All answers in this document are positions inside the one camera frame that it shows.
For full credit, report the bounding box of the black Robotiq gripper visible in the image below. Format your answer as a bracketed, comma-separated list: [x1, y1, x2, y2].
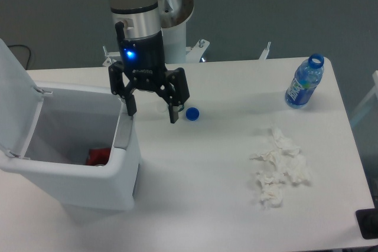
[108, 22, 190, 124]

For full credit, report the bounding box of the white trash can lid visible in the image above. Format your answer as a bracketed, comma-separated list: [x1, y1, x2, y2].
[1, 41, 53, 161]

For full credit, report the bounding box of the white bottle cap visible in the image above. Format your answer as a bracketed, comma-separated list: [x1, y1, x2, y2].
[157, 104, 168, 113]

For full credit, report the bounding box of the blue bottle cap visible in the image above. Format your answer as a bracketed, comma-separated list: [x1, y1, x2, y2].
[185, 107, 200, 121]

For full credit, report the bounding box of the white trash can body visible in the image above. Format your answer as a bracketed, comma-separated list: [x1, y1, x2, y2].
[1, 82, 141, 211]

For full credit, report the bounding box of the clear small water bottle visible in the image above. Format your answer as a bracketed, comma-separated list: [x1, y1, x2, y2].
[178, 104, 185, 112]

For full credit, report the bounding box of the red crumpled wrapper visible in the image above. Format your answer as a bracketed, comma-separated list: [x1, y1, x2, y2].
[85, 148, 111, 166]

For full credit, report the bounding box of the crumpled white tissue pile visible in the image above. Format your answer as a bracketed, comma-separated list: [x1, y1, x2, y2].
[249, 127, 311, 208]

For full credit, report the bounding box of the blue drink bottle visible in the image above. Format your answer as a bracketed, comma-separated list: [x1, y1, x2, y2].
[285, 53, 324, 109]

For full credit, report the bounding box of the black device at table edge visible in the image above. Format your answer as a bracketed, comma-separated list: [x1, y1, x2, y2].
[356, 208, 377, 240]

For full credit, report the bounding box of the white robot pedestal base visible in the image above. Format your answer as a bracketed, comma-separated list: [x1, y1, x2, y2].
[102, 0, 272, 67]

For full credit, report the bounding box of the black floor cable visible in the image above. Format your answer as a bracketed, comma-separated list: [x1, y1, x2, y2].
[7, 44, 32, 70]

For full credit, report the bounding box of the white frame at right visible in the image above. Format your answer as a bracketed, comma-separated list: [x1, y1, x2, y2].
[350, 70, 377, 129]

